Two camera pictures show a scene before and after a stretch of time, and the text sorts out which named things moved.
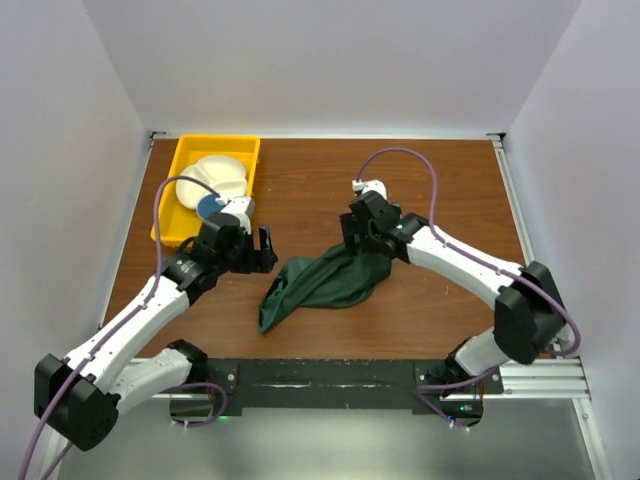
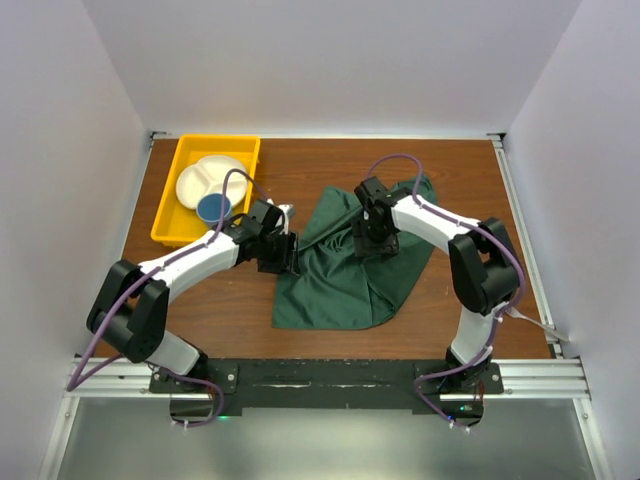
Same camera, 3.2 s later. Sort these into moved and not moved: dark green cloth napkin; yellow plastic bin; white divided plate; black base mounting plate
Moved: dark green cloth napkin
Not moved: yellow plastic bin; black base mounting plate; white divided plate
